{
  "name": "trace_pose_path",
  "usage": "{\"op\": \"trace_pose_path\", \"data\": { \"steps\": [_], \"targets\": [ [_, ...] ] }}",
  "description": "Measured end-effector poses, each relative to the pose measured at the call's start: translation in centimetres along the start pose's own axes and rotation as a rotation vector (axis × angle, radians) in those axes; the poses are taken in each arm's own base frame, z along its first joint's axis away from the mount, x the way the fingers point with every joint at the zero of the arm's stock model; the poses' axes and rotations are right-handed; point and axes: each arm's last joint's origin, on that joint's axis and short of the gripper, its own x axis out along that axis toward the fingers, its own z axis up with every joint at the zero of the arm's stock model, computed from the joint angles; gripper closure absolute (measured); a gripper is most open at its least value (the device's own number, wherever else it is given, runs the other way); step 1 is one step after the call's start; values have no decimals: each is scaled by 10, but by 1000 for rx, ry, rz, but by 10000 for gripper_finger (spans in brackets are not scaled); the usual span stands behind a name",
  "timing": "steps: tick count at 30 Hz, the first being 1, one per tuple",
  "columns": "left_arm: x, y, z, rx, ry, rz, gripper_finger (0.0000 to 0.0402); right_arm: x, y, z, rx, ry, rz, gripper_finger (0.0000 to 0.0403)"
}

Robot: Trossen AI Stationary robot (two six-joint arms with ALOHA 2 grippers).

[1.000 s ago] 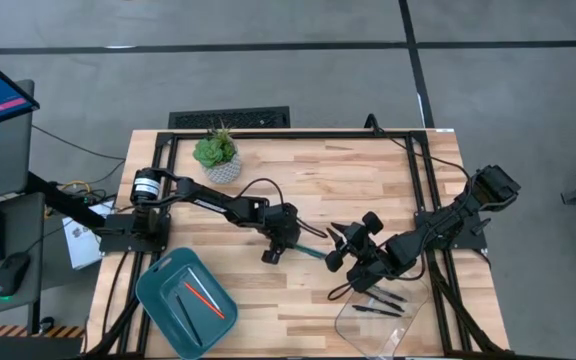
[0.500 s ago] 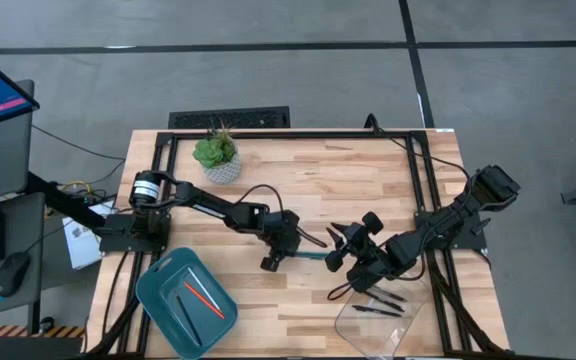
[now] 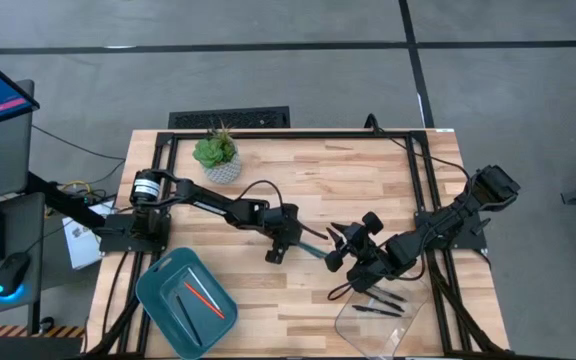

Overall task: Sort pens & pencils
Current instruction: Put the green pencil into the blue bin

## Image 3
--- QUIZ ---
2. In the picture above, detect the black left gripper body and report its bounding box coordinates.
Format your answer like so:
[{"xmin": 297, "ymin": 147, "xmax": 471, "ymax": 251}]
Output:
[{"xmin": 266, "ymin": 204, "xmax": 305, "ymax": 266}]

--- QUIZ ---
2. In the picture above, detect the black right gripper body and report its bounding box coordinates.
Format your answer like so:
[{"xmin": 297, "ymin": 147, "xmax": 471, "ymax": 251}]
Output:
[{"xmin": 323, "ymin": 209, "xmax": 388, "ymax": 271}]

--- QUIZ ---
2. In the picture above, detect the blue pen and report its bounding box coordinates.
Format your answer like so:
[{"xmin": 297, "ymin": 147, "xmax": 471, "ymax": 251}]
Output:
[{"xmin": 298, "ymin": 243, "xmax": 330, "ymax": 260}]

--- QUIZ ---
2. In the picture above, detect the orange pencil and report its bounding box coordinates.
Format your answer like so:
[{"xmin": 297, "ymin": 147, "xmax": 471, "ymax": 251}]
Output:
[{"xmin": 183, "ymin": 281, "xmax": 226, "ymax": 320}]

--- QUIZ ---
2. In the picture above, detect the black pencil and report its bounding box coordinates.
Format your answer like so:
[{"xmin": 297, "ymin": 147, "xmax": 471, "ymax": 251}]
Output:
[{"xmin": 174, "ymin": 294, "xmax": 204, "ymax": 348}]

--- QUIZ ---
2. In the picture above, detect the succulent in patterned pot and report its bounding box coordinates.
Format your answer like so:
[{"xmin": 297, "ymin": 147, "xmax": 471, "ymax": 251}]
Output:
[{"xmin": 192, "ymin": 119, "xmax": 243, "ymax": 185}]

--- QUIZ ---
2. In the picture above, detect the clear plastic bin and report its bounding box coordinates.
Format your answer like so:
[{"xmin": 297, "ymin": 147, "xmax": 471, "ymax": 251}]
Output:
[{"xmin": 334, "ymin": 277, "xmax": 430, "ymax": 360}]

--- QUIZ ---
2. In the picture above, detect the teal plastic tray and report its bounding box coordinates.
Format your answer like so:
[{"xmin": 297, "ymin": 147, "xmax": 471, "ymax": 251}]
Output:
[{"xmin": 135, "ymin": 246, "xmax": 240, "ymax": 360}]

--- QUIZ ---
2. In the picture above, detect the black floor vent grate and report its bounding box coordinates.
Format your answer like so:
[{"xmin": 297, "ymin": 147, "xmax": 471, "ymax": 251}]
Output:
[{"xmin": 168, "ymin": 105, "xmax": 291, "ymax": 130}]

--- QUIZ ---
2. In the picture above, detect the white paper booklet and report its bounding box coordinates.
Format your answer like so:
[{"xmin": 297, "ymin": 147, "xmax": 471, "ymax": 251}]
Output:
[{"xmin": 62, "ymin": 202, "xmax": 117, "ymax": 271}]

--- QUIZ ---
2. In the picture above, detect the yellow black hazard strip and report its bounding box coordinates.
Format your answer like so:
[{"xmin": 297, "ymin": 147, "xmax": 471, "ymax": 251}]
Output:
[{"xmin": 0, "ymin": 323, "xmax": 87, "ymax": 339}]

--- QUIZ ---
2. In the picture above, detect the grey side desk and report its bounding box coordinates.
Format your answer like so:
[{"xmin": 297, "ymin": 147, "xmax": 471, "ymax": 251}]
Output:
[{"xmin": 0, "ymin": 192, "xmax": 45, "ymax": 321}]

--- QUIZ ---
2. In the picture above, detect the black computer mouse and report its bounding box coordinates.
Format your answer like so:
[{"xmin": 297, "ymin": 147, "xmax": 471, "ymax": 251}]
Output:
[{"xmin": 0, "ymin": 251, "xmax": 32, "ymax": 301}]

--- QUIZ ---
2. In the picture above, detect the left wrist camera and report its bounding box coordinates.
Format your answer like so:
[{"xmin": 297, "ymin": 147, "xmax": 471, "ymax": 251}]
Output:
[{"xmin": 255, "ymin": 199, "xmax": 289, "ymax": 226}]

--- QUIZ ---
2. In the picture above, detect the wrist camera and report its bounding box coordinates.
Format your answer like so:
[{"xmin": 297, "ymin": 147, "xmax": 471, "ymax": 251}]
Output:
[
  {"xmin": 255, "ymin": 199, "xmax": 289, "ymax": 226},
  {"xmin": 346, "ymin": 259, "xmax": 387, "ymax": 294}
]

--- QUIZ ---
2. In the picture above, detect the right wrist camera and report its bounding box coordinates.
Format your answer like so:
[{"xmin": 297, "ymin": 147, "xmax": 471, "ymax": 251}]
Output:
[{"xmin": 346, "ymin": 259, "xmax": 387, "ymax": 294}]

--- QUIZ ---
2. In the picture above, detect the black power cable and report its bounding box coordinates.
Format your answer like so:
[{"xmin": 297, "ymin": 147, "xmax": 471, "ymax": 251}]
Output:
[{"xmin": 365, "ymin": 113, "xmax": 472, "ymax": 181}]

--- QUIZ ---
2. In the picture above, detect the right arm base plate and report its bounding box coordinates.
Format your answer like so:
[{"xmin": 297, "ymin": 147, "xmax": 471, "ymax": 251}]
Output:
[{"xmin": 415, "ymin": 209, "xmax": 489, "ymax": 251}]

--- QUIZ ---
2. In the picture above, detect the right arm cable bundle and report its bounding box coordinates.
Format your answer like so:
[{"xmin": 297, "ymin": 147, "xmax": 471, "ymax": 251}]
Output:
[{"xmin": 425, "ymin": 247, "xmax": 507, "ymax": 355}]

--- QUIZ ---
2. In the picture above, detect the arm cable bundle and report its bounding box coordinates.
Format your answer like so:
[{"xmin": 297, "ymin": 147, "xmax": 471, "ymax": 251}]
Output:
[
  {"xmin": 85, "ymin": 249, "xmax": 142, "ymax": 357},
  {"xmin": 425, "ymin": 247, "xmax": 507, "ymax": 355}
]

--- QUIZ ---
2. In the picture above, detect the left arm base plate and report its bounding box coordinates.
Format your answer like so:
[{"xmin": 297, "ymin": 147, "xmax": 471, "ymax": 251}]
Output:
[{"xmin": 98, "ymin": 213, "xmax": 172, "ymax": 254}]

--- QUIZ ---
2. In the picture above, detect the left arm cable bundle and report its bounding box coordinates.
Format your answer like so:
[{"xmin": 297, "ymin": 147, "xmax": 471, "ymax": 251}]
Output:
[{"xmin": 85, "ymin": 249, "xmax": 142, "ymax": 357}]

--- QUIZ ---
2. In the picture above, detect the yellow cable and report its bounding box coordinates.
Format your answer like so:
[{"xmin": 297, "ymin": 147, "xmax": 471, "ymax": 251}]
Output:
[{"xmin": 60, "ymin": 179, "xmax": 93, "ymax": 195}]

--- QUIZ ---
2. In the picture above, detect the thin black floor cable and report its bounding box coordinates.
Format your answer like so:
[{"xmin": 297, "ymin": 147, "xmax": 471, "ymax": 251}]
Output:
[{"xmin": 31, "ymin": 124, "xmax": 127, "ymax": 162}]

